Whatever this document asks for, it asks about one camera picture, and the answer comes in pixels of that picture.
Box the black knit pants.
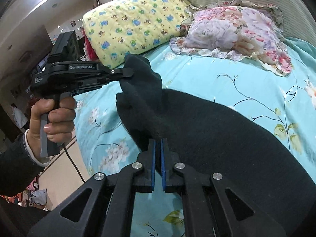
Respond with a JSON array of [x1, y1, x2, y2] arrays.
[[116, 55, 315, 236]]

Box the person's left dark sleeve forearm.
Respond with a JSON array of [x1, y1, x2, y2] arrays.
[[0, 133, 50, 197]]

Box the person's left hand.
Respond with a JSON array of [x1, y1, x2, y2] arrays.
[[26, 97, 77, 163]]

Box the yellow cartoon print pillow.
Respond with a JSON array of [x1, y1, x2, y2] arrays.
[[82, 0, 189, 69]]

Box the pink floral ruffled pillow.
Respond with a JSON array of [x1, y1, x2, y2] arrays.
[[169, 0, 292, 76]]

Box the turquoise floral bed sheet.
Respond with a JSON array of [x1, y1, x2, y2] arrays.
[[75, 38, 315, 236]]

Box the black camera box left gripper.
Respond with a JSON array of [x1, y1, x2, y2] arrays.
[[47, 31, 80, 64]]

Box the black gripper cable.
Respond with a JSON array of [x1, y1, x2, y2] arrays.
[[62, 142, 86, 184]]

